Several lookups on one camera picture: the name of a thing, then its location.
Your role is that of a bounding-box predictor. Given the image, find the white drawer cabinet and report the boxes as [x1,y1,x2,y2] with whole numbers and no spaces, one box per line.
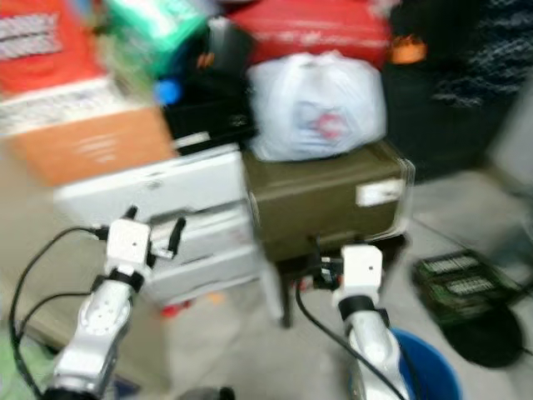
[54,146,280,309]

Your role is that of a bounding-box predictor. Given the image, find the olive green storage trunk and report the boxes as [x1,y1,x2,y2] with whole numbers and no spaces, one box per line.
[242,142,416,263]

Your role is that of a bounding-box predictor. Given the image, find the orange white cardboard box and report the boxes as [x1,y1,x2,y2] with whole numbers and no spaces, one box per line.
[4,79,176,186]

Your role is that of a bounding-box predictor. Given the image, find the blue round cap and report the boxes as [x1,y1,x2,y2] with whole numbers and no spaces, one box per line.
[157,77,184,106]

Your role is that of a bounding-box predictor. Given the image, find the black bag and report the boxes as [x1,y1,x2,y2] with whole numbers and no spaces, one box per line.
[167,17,255,151]

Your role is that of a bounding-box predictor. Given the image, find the black green crate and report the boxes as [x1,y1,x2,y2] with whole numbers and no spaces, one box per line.
[412,250,521,326]

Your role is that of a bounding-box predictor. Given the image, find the blue bucket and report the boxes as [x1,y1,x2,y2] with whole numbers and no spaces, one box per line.
[350,327,463,400]

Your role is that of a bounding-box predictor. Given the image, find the white printed plastic bag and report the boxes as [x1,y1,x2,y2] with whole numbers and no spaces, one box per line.
[247,50,386,163]

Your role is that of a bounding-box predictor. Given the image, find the black round mat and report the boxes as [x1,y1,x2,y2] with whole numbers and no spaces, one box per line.
[441,304,526,369]

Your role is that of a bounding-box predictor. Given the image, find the green plastic package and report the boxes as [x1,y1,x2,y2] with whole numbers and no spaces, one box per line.
[108,0,213,76]

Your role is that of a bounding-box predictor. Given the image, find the red printed bag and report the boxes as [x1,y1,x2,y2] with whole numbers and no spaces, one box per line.
[0,0,105,94]

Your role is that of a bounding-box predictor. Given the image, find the black patterned cloth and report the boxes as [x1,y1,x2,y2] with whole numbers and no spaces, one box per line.
[383,0,533,180]

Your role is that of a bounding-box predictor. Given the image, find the small orange item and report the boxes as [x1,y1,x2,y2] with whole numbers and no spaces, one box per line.
[390,35,427,66]

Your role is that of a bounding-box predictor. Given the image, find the red suitcase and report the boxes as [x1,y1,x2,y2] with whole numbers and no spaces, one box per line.
[229,0,392,68]

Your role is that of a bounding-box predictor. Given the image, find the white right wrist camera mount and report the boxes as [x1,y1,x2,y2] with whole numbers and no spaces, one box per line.
[337,244,382,293]

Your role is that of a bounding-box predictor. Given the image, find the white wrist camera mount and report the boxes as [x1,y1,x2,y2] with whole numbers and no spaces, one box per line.
[337,244,382,293]
[107,218,152,276]

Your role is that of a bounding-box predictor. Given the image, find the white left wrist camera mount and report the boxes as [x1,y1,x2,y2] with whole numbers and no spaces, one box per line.
[107,218,152,276]

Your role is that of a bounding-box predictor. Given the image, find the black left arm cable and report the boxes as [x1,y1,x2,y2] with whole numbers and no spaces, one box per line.
[17,290,97,351]
[8,225,109,399]

